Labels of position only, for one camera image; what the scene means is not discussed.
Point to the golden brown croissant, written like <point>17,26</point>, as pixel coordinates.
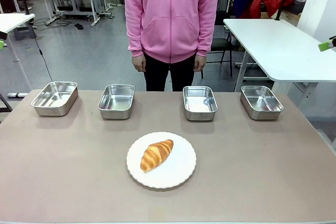
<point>156,155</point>

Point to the rectangular steel container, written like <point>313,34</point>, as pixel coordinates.
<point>261,102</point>
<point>55,98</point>
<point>116,102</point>
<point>199,103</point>

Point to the person's left hand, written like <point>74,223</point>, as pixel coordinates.
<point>200,64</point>

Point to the person's right hand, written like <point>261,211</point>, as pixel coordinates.
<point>139,64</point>

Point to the small white table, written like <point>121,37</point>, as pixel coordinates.
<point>13,20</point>

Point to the white power strip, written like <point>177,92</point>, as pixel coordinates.
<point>17,95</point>

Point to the black stand leg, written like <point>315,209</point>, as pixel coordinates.
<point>5,103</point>

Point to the black foot pedal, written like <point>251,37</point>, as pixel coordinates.
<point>78,26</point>

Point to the black chair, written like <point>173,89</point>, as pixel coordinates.
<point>221,43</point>

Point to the pink zip hoodie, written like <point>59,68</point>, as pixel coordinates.
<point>170,16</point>

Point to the black trousers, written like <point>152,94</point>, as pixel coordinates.
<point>160,77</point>

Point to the white scalloped plate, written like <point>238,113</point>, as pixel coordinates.
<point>178,166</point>

